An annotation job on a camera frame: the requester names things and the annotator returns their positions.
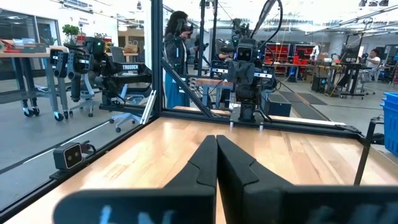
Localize black camera cable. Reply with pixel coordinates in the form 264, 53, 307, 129
80, 139, 98, 156

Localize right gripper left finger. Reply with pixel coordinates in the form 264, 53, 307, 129
52, 134, 218, 224

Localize black table-level camera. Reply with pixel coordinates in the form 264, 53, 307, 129
52, 141, 85, 171

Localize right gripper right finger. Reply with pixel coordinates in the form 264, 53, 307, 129
216, 134, 398, 224

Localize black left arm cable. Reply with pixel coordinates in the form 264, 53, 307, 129
250, 0, 284, 50

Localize black box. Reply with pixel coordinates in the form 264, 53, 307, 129
266, 92, 293, 118

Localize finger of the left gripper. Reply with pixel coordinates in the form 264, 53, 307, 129
228, 60, 246, 94
244, 60, 261, 94

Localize black background desk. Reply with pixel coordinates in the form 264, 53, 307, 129
337, 61, 379, 100

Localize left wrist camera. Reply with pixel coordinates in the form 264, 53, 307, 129
233, 45, 255, 63

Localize wicker bag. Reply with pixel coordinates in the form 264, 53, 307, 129
123, 39, 140, 54

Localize black aluminium table frame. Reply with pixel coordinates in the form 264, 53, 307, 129
0, 0, 386, 222

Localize silver frame bracket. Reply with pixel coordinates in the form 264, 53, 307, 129
139, 89, 157, 126

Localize green potted plant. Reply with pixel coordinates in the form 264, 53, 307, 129
61, 23, 81, 45

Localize person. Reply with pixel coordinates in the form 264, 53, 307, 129
360, 47, 382, 71
162, 10, 200, 109

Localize red shelving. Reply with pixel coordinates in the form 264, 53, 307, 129
263, 42, 312, 67

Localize black floor mat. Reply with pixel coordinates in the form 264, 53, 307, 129
278, 89, 331, 121

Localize grey office chair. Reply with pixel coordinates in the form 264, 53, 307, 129
70, 46, 147, 133

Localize wooden workbench on casters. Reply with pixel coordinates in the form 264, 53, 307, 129
0, 43, 71, 123

